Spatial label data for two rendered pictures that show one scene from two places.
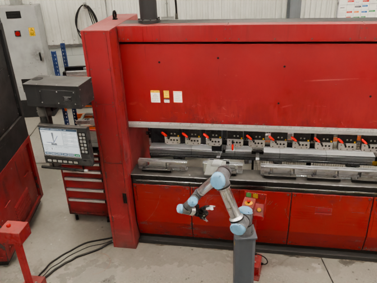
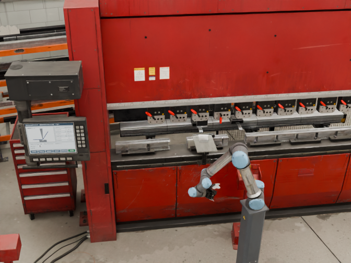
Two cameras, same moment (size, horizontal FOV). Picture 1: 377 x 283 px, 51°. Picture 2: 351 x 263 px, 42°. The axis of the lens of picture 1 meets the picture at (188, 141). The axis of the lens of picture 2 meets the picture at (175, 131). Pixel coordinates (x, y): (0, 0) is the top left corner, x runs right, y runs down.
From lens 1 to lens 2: 1.20 m
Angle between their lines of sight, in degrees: 17
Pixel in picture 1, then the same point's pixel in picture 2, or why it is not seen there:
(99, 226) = (61, 222)
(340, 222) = (319, 180)
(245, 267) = (255, 239)
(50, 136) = (38, 132)
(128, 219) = (109, 210)
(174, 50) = (163, 24)
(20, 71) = not seen: outside the picture
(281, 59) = (273, 28)
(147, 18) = not seen: outside the picture
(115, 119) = (100, 104)
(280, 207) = (266, 174)
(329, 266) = (310, 223)
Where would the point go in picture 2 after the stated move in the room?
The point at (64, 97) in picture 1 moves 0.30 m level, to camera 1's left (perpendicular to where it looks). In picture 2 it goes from (59, 88) to (14, 94)
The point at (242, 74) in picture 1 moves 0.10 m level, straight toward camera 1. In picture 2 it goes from (233, 45) to (236, 49)
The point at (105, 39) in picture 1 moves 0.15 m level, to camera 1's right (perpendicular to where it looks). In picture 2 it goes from (94, 16) to (114, 14)
